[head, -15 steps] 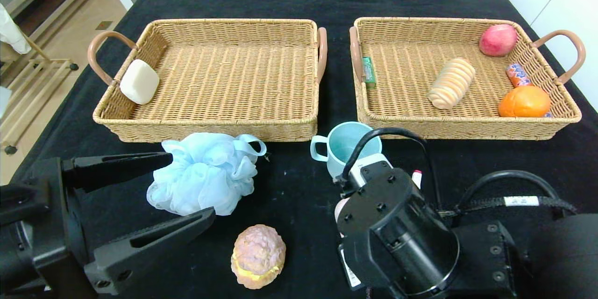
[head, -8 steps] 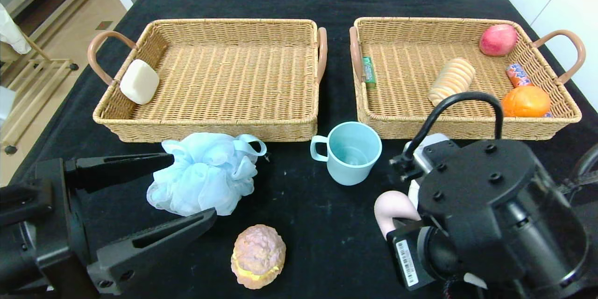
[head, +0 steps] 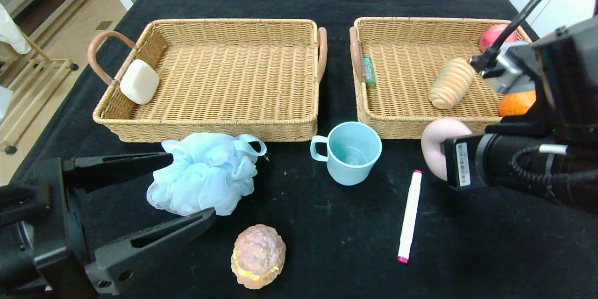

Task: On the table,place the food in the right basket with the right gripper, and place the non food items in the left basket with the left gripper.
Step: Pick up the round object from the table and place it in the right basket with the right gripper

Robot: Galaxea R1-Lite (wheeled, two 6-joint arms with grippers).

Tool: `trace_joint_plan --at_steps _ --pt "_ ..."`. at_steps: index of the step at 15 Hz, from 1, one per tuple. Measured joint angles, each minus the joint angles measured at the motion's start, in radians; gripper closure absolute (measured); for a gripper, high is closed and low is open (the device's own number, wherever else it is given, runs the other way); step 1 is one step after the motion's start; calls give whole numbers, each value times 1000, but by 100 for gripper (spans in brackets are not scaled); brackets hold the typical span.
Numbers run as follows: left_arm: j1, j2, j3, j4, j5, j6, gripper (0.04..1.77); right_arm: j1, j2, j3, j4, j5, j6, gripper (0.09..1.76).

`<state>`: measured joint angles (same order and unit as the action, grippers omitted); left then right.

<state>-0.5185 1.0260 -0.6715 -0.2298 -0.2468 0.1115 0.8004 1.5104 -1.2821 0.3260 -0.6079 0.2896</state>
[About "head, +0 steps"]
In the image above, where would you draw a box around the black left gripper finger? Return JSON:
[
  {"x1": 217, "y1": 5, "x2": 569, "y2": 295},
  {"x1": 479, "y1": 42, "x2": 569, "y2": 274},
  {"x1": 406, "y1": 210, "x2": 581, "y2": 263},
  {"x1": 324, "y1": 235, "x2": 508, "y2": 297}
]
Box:
[
  {"x1": 84, "y1": 207, "x2": 217, "y2": 296},
  {"x1": 62, "y1": 152, "x2": 174, "y2": 193}
]

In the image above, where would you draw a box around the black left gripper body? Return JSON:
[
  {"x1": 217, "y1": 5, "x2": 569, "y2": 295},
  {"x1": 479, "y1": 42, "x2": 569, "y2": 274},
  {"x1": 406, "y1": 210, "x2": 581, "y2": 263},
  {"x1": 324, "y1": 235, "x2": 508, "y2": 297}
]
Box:
[{"x1": 0, "y1": 157, "x2": 99, "y2": 299}]

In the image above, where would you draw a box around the light blue mesh bath pouf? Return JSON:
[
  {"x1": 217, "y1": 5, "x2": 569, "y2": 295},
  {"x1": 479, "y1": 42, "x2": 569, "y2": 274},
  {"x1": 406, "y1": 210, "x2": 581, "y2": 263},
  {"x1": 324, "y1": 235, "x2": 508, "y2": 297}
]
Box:
[{"x1": 146, "y1": 132, "x2": 268, "y2": 216}]

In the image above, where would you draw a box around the light blue plastic mug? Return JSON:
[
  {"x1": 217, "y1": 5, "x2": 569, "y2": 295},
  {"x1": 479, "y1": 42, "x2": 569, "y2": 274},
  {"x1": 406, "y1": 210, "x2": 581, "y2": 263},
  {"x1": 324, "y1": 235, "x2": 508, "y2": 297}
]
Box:
[{"x1": 310, "y1": 121, "x2": 383, "y2": 186}]

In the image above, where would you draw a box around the smooth pink round bun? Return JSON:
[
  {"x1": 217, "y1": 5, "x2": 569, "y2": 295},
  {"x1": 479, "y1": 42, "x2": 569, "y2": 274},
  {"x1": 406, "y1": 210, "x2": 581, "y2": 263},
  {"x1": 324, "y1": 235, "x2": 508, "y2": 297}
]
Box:
[{"x1": 420, "y1": 118, "x2": 473, "y2": 181}]

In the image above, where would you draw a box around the striped spiral bread roll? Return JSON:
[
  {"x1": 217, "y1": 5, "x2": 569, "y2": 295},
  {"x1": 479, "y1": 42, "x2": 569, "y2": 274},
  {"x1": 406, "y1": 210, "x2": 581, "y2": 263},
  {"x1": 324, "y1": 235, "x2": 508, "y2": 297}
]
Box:
[{"x1": 428, "y1": 57, "x2": 476, "y2": 110}]

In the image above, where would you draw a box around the wicker basket holding soap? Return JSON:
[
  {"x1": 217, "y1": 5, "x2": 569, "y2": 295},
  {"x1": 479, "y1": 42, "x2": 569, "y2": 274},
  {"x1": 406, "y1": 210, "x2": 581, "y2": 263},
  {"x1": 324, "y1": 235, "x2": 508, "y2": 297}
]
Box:
[{"x1": 87, "y1": 18, "x2": 328, "y2": 143}]

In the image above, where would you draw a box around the wicker basket holding food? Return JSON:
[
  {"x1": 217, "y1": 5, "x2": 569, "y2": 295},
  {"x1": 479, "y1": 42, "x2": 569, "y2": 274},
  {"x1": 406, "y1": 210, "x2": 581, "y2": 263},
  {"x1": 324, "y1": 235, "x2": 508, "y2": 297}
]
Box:
[{"x1": 349, "y1": 17, "x2": 561, "y2": 140}]

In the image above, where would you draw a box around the white soap bar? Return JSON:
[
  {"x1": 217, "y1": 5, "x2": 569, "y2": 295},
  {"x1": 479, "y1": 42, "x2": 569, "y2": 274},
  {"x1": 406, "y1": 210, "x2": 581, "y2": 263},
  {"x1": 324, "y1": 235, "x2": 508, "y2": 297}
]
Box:
[{"x1": 120, "y1": 59, "x2": 160, "y2": 105}]

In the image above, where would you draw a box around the wooden rolling rack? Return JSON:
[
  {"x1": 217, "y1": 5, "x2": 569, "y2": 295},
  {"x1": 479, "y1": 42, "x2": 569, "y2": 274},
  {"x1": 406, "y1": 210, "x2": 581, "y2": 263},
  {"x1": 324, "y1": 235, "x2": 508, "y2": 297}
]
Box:
[{"x1": 0, "y1": 33, "x2": 80, "y2": 156}]

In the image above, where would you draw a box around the white cloth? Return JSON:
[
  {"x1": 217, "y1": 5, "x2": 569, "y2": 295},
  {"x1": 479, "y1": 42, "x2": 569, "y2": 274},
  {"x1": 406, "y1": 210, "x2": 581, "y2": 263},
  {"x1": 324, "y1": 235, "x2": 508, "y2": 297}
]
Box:
[{"x1": 0, "y1": 2, "x2": 32, "y2": 55}]

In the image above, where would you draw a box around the white marker with pink cap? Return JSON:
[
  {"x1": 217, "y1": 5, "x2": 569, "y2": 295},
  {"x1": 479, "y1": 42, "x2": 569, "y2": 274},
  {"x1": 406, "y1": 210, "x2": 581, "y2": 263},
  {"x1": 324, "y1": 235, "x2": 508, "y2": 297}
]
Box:
[{"x1": 398, "y1": 170, "x2": 423, "y2": 263}]

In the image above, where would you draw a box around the black tablecloth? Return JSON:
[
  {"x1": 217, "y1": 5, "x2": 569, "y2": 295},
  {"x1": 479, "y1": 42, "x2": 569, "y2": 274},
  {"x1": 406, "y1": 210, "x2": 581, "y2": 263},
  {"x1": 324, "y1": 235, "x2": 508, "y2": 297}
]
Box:
[{"x1": 0, "y1": 0, "x2": 598, "y2": 299}]

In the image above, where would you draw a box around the green candy pack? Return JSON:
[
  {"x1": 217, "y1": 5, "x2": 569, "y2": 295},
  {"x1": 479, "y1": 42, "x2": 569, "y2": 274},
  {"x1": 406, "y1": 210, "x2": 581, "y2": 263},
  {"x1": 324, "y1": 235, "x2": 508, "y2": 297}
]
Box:
[{"x1": 363, "y1": 56, "x2": 377, "y2": 89}]

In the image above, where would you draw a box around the orange fruit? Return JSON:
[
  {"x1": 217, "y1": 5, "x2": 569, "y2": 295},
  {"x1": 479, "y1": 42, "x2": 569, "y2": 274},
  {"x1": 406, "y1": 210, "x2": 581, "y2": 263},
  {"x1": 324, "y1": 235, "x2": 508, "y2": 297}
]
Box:
[{"x1": 498, "y1": 90, "x2": 537, "y2": 117}]

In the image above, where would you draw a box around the red apple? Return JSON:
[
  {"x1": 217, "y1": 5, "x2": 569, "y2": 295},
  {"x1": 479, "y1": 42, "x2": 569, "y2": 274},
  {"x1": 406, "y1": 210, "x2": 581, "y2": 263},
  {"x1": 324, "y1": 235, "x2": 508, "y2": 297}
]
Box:
[{"x1": 479, "y1": 24, "x2": 519, "y2": 53}]

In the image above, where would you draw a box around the braided right arm cable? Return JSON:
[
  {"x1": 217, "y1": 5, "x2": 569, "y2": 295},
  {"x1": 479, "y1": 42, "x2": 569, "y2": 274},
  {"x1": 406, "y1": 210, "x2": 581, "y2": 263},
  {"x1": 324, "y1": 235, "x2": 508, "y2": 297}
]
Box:
[{"x1": 510, "y1": 144, "x2": 598, "y2": 186}]

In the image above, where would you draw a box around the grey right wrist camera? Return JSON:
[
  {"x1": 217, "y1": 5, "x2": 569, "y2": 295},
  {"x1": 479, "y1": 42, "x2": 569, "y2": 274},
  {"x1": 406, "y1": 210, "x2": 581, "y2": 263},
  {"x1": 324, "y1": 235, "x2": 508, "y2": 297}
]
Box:
[{"x1": 491, "y1": 41, "x2": 543, "y2": 95}]

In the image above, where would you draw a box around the black right camera cable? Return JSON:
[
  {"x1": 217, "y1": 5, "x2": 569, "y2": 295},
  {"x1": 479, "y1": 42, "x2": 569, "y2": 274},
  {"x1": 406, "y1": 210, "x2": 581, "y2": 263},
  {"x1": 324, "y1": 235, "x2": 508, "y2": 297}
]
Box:
[{"x1": 470, "y1": 0, "x2": 598, "y2": 74}]

